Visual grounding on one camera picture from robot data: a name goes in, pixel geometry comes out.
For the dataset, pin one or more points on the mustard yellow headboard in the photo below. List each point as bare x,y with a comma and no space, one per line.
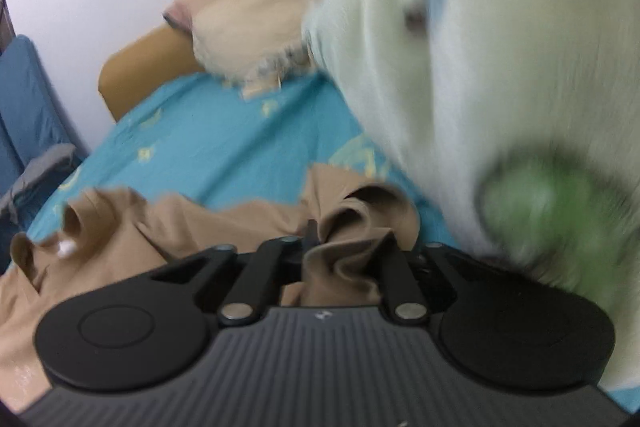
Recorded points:
140,72

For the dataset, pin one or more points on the blue padded chair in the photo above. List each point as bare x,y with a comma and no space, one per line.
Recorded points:
30,97

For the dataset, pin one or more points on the grey cloth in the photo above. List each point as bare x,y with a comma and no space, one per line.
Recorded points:
40,172

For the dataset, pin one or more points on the teal patterned bed sheet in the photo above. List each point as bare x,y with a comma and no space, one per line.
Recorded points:
225,142

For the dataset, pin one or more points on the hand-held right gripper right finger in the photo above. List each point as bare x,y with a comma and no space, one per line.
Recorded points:
396,278

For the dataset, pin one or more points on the beige patchwork blanket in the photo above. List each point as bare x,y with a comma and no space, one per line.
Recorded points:
240,22

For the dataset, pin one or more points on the tan garment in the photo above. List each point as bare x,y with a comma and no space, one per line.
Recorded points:
200,227

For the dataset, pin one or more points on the white garment with green print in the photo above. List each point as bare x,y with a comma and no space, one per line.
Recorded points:
500,82

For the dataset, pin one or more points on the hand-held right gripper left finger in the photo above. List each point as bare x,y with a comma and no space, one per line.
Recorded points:
270,267

